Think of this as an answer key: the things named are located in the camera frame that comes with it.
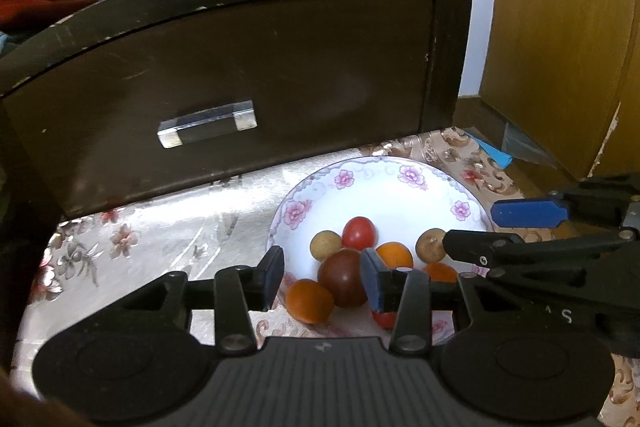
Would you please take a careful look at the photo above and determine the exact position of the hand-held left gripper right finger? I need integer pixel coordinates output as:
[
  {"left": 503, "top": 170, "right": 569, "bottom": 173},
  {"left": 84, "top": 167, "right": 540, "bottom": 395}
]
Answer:
[{"left": 360, "top": 248, "right": 496, "bottom": 355}]

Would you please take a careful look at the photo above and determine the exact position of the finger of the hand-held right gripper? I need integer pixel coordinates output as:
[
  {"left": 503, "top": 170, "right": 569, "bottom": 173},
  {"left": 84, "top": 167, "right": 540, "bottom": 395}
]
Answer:
[
  {"left": 442, "top": 227, "right": 640, "bottom": 280},
  {"left": 490, "top": 177, "right": 640, "bottom": 230}
]

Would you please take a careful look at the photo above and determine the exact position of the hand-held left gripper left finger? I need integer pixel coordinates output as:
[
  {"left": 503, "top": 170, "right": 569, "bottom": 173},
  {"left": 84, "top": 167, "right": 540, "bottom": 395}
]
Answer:
[{"left": 119, "top": 245, "right": 286, "bottom": 354}]

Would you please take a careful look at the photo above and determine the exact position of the large dark red tomato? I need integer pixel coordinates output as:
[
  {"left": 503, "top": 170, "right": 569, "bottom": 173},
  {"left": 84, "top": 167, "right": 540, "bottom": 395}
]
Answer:
[{"left": 317, "top": 248, "right": 372, "bottom": 308}]

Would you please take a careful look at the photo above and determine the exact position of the small orange citrus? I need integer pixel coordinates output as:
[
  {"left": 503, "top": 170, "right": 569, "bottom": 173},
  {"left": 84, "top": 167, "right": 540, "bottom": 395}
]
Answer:
[
  {"left": 422, "top": 262, "right": 459, "bottom": 284},
  {"left": 376, "top": 242, "right": 414, "bottom": 272},
  {"left": 285, "top": 279, "right": 335, "bottom": 326}
]

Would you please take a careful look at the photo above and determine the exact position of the red cherry tomato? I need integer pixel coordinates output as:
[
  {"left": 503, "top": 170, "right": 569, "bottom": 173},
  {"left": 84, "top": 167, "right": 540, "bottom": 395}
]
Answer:
[
  {"left": 341, "top": 216, "right": 377, "bottom": 251},
  {"left": 371, "top": 307, "right": 398, "bottom": 331}
]

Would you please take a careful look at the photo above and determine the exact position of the brown longan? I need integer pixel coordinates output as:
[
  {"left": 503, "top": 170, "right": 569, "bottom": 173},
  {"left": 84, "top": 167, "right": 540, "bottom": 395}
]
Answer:
[
  {"left": 415, "top": 229, "right": 447, "bottom": 266},
  {"left": 310, "top": 231, "right": 344, "bottom": 262}
]

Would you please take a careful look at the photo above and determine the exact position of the white floral plate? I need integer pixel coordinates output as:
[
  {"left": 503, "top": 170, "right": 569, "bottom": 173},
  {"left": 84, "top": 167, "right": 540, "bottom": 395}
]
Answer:
[{"left": 266, "top": 156, "right": 494, "bottom": 339}]

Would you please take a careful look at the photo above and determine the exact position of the blue paper scrap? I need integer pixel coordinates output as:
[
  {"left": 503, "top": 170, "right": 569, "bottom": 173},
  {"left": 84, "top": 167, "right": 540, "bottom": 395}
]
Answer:
[{"left": 465, "top": 132, "right": 514, "bottom": 168}]

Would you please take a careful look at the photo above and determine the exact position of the wooden wardrobe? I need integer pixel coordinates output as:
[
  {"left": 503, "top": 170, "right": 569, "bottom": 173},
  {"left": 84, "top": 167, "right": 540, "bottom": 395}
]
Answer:
[{"left": 478, "top": 0, "right": 637, "bottom": 181}]

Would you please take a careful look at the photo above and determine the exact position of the dark wooden nightstand drawer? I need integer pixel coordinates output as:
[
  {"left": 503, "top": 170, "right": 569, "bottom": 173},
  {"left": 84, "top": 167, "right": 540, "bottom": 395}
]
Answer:
[{"left": 0, "top": 0, "right": 477, "bottom": 222}]

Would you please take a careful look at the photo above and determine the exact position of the red blanket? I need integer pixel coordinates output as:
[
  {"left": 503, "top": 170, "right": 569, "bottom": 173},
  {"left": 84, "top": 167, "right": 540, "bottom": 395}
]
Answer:
[{"left": 0, "top": 0, "right": 99, "bottom": 32}]

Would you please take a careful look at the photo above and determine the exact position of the clear drawer handle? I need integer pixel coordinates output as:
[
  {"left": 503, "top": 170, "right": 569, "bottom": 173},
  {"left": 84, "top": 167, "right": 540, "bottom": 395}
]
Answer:
[{"left": 157, "top": 99, "right": 259, "bottom": 150}]

